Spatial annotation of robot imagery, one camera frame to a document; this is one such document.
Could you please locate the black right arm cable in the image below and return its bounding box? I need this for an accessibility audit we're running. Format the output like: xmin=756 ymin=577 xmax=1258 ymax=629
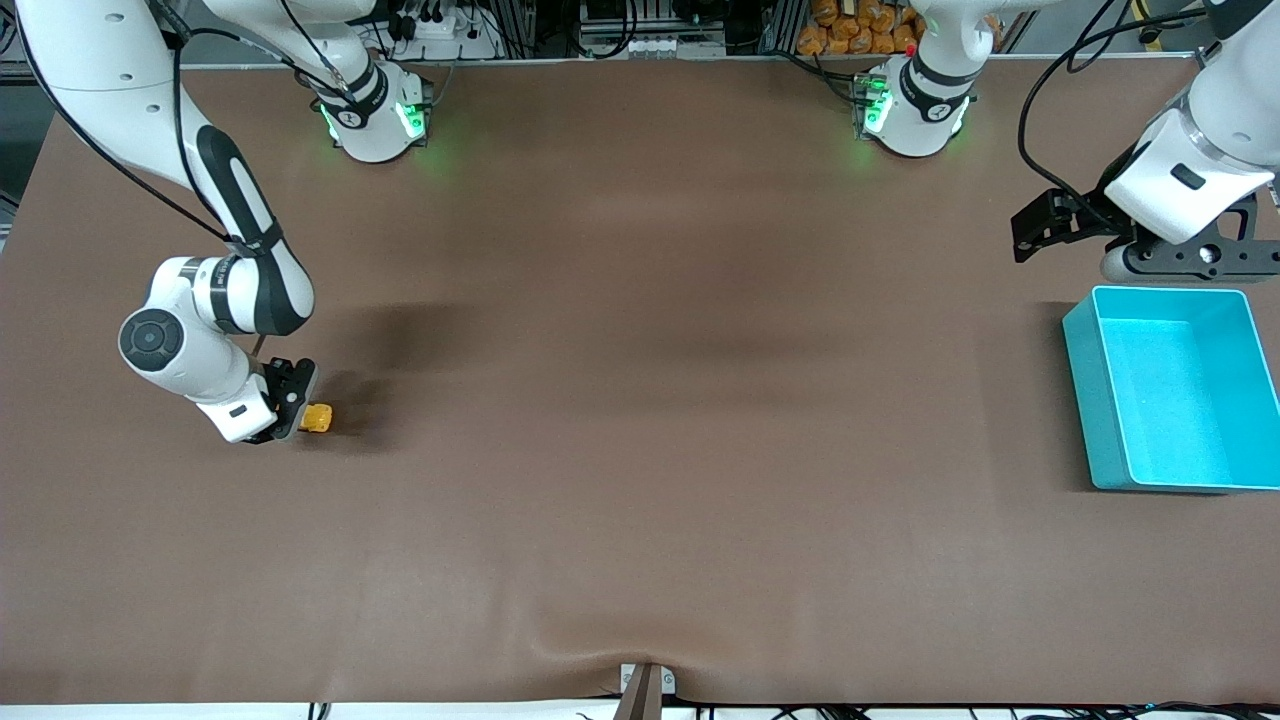
xmin=15 ymin=0 xmax=361 ymax=261

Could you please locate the grey bar under bracket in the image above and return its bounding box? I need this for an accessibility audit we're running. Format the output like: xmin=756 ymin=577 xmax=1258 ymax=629
xmin=612 ymin=665 xmax=664 ymax=720

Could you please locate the brown table mat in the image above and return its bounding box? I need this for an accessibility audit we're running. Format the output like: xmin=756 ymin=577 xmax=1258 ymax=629
xmin=0 ymin=58 xmax=1280 ymax=706

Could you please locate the electronics unit with white connectors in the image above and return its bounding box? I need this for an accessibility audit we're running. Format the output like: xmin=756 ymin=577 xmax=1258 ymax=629
xmin=578 ymin=0 xmax=729 ymax=59

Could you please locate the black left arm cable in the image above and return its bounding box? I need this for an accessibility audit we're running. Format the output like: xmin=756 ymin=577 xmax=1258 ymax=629
xmin=1017 ymin=0 xmax=1216 ymax=236

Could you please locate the white power strip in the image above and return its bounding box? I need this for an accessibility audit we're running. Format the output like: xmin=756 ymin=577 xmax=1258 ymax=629
xmin=398 ymin=8 xmax=498 ymax=61

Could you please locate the metal clamp bracket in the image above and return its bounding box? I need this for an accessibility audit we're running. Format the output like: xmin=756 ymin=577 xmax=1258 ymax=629
xmin=620 ymin=663 xmax=678 ymax=697

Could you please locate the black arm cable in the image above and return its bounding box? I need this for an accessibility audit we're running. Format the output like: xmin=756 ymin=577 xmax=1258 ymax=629
xmin=15 ymin=0 xmax=361 ymax=261
xmin=1017 ymin=0 xmax=1216 ymax=236

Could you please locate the turquoise plastic bin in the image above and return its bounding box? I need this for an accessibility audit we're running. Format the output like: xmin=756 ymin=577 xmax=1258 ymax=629
xmin=1062 ymin=285 xmax=1280 ymax=493

